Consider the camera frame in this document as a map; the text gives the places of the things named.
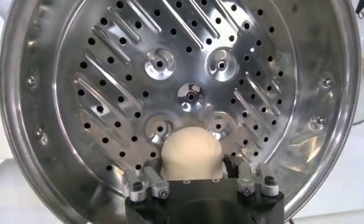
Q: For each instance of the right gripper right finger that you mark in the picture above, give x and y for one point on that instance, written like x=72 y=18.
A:
x=249 y=179

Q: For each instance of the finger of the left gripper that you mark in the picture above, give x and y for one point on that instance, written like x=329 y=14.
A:
x=362 y=6

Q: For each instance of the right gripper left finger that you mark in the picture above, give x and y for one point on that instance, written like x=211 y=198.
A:
x=157 y=187

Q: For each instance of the white steamed baozi bun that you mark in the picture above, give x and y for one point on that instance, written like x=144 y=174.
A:
x=191 y=152

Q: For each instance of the stainless steel steamer basket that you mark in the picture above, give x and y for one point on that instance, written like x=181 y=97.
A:
x=109 y=91

